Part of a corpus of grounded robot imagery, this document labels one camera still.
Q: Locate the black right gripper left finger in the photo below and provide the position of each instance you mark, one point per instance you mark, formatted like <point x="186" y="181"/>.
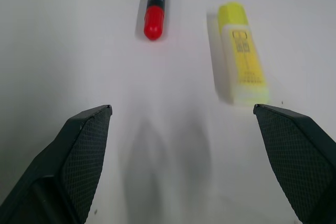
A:
<point x="76" y="166"/>

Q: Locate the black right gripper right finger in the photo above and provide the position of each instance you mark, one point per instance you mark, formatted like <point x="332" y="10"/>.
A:
<point x="296" y="161"/>

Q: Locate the yellow highlighter pen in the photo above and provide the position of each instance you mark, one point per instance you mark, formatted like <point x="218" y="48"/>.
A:
<point x="242" y="56"/>

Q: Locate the red capped black marker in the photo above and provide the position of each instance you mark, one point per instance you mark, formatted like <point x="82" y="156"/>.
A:
<point x="155" y="9"/>

